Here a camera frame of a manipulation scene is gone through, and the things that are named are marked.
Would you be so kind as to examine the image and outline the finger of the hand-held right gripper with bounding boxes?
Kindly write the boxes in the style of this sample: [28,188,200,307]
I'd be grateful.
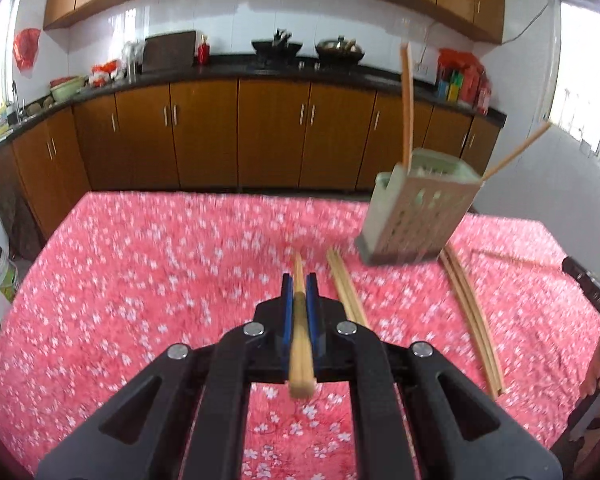
[561,256,600,317]

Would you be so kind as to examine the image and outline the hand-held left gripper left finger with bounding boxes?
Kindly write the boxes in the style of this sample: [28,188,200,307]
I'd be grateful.
[35,273,295,480]

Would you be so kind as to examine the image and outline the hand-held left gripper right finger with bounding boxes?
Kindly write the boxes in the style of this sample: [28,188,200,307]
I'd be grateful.
[306,273,565,480]

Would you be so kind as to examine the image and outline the wooden chopstick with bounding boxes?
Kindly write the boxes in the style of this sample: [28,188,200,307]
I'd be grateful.
[439,250,498,401]
[481,121,552,181]
[400,42,416,170]
[331,248,370,325]
[442,247,502,398]
[472,249,565,268]
[287,252,317,400]
[446,245,506,395]
[326,250,361,326]

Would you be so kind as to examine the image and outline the green perforated chopstick holder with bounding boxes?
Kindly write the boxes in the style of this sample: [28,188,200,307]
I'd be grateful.
[356,147,483,267]

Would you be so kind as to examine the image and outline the pink floral tablecloth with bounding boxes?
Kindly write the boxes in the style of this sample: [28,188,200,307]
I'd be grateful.
[0,191,600,480]

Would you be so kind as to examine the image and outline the window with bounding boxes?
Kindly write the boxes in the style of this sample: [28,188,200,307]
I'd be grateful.
[545,0,600,171]

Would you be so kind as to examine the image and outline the wooden lower kitchen cabinets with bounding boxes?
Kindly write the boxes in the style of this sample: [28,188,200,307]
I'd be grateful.
[0,77,503,241]

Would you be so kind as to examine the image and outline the gas stove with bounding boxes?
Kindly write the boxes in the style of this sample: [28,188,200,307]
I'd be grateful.
[245,55,331,72]

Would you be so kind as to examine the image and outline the black kitchen countertop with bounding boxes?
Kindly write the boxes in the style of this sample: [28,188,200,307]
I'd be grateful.
[0,55,508,158]

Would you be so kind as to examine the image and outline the black wok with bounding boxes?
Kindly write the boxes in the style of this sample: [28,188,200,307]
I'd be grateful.
[251,29,304,58]

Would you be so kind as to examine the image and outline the pot with lid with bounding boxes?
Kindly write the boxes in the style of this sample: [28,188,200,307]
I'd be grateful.
[314,35,367,64]

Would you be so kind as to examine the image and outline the plastic bucket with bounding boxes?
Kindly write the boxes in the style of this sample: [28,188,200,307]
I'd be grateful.
[0,246,20,303]

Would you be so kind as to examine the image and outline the dark hanging cloth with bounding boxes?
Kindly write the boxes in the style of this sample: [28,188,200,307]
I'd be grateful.
[0,157,43,261]

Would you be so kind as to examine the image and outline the dark cutting board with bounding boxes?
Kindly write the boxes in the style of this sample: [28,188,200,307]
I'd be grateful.
[141,30,198,74]

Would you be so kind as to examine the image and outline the glass jars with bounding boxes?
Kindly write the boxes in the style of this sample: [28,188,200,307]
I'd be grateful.
[121,40,145,81]

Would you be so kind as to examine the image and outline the red and white bag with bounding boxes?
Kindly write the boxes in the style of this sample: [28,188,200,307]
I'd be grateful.
[89,60,123,87]

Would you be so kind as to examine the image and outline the green basin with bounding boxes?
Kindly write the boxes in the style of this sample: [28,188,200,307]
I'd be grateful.
[49,76,87,103]

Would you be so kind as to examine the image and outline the wall cable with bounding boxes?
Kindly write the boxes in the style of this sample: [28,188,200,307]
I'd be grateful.
[420,0,551,68]

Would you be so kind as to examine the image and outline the red wall decoration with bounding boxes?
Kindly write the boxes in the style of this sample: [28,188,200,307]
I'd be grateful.
[12,28,42,78]

